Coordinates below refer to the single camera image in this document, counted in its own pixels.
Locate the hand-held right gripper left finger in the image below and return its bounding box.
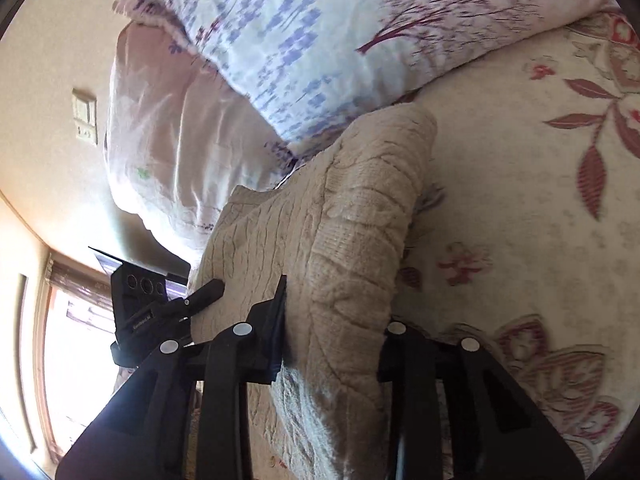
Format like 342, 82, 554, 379
55, 275, 288, 480

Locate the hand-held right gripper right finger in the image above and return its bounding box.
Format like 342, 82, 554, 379
377, 320, 586, 480

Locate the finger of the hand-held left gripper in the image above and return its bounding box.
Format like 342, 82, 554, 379
182, 280, 226, 318

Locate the beige cable knit sweater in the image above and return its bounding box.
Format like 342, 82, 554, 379
187, 102, 438, 480

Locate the wood framed window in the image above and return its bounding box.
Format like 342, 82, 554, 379
17, 255, 121, 463

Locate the pink floral pillow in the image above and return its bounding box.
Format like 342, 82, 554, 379
104, 20, 301, 256

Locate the floral cream bedsheet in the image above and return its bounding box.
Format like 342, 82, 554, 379
280, 7, 640, 480

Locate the white pillow with purple print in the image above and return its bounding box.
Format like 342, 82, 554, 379
112, 0, 621, 161

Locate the beige wall switch panel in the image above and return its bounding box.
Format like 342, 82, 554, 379
71, 88, 99, 145

